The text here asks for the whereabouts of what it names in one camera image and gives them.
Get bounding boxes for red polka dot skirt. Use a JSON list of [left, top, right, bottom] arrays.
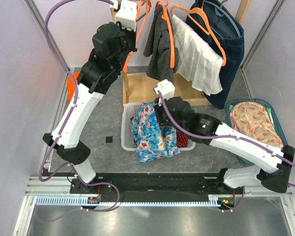
[[130, 117, 189, 148]]

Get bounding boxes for grey dotted skirt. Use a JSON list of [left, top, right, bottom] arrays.
[[143, 5, 178, 82]]

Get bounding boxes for orange hanger of floral skirt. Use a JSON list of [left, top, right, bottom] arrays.
[[123, 0, 151, 73]]

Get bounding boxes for blue floral skirt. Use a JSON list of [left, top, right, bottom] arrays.
[[130, 102, 180, 163]]

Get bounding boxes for orange hanger of grey skirt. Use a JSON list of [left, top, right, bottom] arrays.
[[155, 0, 175, 69]]

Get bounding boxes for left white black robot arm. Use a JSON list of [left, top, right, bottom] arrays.
[[43, 22, 136, 193]]

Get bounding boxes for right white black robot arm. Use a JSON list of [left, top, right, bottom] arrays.
[[153, 97, 295, 194]]

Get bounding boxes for white pleated skirt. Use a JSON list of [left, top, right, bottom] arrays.
[[172, 15, 223, 95]]

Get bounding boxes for orange hanger on denim skirt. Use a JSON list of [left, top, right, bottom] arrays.
[[188, 7, 212, 35]]

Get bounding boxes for orange hanger of white skirt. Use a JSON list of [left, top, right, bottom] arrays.
[[170, 4, 227, 66]]

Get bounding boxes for dark blue denim skirt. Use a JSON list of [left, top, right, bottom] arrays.
[[191, 0, 244, 109]]

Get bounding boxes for blue-grey hanger of denim skirt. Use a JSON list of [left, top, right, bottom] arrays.
[[204, 0, 244, 39]]

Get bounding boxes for wooden clothes rack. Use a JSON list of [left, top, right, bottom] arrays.
[[122, 0, 251, 106]]

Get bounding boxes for white plastic laundry basket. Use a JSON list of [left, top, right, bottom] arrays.
[[121, 102, 195, 151]]

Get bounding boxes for peach floral garment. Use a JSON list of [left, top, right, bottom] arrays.
[[230, 101, 284, 148]]

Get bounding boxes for orange cloth on floor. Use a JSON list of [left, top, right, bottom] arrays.
[[67, 71, 80, 102]]

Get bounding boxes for teal plastic basin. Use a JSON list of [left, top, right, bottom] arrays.
[[225, 98, 291, 166]]

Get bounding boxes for small black square marker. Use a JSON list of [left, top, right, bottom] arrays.
[[105, 136, 113, 143]]

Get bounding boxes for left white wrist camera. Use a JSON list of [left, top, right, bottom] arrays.
[[110, 0, 138, 32]]

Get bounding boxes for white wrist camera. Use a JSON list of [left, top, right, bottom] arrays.
[[153, 79, 175, 99], [110, 0, 138, 32]]

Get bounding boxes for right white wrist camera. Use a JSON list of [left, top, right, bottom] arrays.
[[153, 79, 175, 99]]

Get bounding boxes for slotted grey cable duct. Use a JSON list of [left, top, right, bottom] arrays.
[[35, 196, 222, 207]]

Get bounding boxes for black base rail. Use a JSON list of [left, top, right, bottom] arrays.
[[41, 172, 245, 203]]

